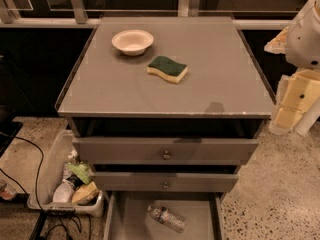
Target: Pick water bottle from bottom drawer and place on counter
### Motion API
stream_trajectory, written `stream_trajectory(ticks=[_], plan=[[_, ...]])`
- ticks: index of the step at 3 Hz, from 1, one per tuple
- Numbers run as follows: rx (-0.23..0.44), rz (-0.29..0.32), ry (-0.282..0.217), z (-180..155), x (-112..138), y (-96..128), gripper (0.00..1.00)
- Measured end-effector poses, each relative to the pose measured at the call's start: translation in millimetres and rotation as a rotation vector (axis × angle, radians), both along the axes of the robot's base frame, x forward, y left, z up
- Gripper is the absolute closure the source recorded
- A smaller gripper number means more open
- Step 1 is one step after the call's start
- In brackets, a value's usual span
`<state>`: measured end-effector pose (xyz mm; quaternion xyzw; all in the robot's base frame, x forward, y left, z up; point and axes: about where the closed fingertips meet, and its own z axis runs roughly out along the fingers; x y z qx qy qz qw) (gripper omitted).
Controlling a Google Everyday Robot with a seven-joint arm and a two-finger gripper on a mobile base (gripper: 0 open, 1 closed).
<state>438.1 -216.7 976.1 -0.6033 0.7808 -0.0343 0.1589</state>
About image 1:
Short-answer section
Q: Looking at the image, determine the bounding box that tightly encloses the grey drawer cabinet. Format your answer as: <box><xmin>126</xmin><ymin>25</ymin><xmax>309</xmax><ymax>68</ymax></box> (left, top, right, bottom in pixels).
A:
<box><xmin>54</xmin><ymin>16</ymin><xmax>277</xmax><ymax>240</ymax></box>

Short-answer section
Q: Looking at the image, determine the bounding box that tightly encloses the white paper bowl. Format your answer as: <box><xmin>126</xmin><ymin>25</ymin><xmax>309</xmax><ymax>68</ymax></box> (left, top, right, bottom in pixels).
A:
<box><xmin>112</xmin><ymin>30</ymin><xmax>154</xmax><ymax>56</ymax></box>

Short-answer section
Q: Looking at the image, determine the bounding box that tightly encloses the grey top drawer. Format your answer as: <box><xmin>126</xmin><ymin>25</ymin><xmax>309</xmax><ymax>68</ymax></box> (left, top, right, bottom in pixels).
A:
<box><xmin>73</xmin><ymin>137</ymin><xmax>258</xmax><ymax>165</ymax></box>

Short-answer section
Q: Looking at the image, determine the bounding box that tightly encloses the white bowl in bin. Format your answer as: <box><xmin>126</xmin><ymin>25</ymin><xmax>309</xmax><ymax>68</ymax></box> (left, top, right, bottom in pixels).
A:
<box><xmin>53</xmin><ymin>183</ymin><xmax>74</xmax><ymax>203</ymax></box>

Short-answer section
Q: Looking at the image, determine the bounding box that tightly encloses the white post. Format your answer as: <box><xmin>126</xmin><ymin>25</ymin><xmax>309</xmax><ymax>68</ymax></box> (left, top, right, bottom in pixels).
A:
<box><xmin>294</xmin><ymin>98</ymin><xmax>320</xmax><ymax>135</ymax></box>

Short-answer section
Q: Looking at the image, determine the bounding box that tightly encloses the clear plastic storage bin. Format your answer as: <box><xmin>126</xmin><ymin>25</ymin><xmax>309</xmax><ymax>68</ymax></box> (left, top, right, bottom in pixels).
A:
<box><xmin>27</xmin><ymin>130</ymin><xmax>104</xmax><ymax>217</ymax></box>

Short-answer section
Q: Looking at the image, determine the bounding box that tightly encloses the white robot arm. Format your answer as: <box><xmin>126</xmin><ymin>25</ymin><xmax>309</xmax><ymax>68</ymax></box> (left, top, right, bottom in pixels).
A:
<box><xmin>264</xmin><ymin>0</ymin><xmax>320</xmax><ymax>135</ymax></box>

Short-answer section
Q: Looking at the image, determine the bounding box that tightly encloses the yellow sponge in bin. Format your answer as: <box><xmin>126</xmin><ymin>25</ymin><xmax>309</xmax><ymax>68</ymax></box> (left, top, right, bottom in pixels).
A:
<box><xmin>72</xmin><ymin>182</ymin><xmax>99</xmax><ymax>205</ymax></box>

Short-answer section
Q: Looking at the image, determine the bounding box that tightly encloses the metal window frame railing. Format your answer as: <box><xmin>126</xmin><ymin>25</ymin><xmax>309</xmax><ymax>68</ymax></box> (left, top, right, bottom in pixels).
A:
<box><xmin>1</xmin><ymin>0</ymin><xmax>308</xmax><ymax>29</ymax></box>

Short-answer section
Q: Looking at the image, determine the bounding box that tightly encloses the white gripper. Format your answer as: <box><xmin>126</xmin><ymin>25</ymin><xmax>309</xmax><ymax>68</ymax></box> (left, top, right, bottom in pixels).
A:
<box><xmin>264</xmin><ymin>27</ymin><xmax>320</xmax><ymax>129</ymax></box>

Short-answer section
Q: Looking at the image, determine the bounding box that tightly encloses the grey middle drawer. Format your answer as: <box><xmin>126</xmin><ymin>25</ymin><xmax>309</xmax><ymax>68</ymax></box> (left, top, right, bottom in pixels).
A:
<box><xmin>92</xmin><ymin>172</ymin><xmax>238</xmax><ymax>193</ymax></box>

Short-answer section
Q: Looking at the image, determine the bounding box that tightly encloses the clear plastic water bottle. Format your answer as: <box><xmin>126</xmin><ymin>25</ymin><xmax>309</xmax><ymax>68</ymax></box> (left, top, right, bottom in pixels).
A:
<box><xmin>147</xmin><ymin>205</ymin><xmax>186</xmax><ymax>233</ymax></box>

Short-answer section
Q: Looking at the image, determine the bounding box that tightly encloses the green item in bin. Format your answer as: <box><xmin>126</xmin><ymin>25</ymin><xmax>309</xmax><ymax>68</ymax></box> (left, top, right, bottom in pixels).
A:
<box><xmin>68</xmin><ymin>163</ymin><xmax>91</xmax><ymax>185</ymax></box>

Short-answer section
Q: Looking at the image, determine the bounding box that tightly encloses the grey bottom drawer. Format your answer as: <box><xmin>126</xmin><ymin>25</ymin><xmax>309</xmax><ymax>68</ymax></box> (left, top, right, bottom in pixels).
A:
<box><xmin>103</xmin><ymin>192</ymin><xmax>226</xmax><ymax>240</ymax></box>

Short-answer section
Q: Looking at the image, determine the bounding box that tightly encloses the black cable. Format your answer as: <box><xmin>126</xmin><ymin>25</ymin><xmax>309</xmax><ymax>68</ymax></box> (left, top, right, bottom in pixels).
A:
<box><xmin>0</xmin><ymin>132</ymin><xmax>93</xmax><ymax>240</ymax></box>

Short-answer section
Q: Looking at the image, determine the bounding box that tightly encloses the grey drawer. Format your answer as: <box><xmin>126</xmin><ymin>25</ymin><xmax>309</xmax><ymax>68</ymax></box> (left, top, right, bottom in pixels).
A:
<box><xmin>73</xmin><ymin>137</ymin><xmax>258</xmax><ymax>165</ymax></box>
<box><xmin>92</xmin><ymin>172</ymin><xmax>238</xmax><ymax>193</ymax></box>
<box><xmin>103</xmin><ymin>192</ymin><xmax>226</xmax><ymax>240</ymax></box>

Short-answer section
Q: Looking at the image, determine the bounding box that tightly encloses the green and yellow sponge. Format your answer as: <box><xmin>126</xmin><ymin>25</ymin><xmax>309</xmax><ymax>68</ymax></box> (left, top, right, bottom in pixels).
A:
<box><xmin>147</xmin><ymin>56</ymin><xmax>188</xmax><ymax>84</ymax></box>

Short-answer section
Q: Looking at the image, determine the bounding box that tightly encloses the small can on floor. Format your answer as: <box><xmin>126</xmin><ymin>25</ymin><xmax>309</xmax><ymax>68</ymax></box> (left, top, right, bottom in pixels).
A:
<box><xmin>0</xmin><ymin>180</ymin><xmax>17</xmax><ymax>201</ymax></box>

